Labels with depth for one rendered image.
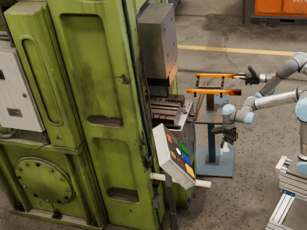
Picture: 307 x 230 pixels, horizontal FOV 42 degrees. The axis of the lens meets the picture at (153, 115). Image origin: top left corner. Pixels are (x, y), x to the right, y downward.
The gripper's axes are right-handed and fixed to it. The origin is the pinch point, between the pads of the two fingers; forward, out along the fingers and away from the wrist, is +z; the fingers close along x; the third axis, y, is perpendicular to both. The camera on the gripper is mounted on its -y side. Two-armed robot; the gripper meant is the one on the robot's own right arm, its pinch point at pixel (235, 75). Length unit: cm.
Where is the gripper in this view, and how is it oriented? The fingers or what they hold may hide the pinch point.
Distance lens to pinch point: 347.1
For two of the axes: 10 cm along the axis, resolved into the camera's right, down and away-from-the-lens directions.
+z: -9.7, -0.4, 2.4
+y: 1.2, 7.8, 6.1
